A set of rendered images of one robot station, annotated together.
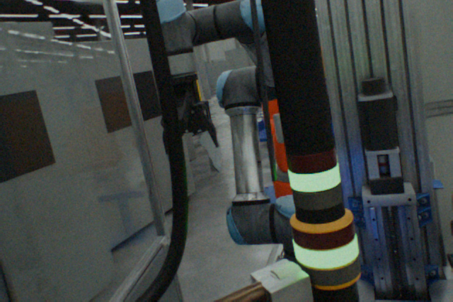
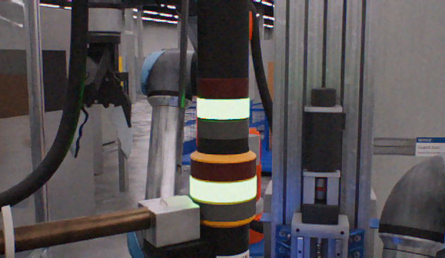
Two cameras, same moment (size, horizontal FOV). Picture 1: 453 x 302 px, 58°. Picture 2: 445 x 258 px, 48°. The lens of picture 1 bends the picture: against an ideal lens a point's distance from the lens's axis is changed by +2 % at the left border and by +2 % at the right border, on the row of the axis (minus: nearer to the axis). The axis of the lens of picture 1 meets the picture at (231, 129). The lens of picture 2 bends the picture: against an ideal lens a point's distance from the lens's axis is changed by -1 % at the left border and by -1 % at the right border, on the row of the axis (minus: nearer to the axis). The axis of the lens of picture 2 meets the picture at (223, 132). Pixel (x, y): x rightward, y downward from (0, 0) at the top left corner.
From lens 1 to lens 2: 0.08 m
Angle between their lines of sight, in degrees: 8
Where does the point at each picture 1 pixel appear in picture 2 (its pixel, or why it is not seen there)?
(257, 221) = not seen: hidden behind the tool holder
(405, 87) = (357, 105)
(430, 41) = (395, 69)
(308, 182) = (215, 109)
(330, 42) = (284, 39)
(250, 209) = not seen: hidden behind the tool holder
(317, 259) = (211, 192)
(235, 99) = (162, 85)
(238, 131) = (159, 125)
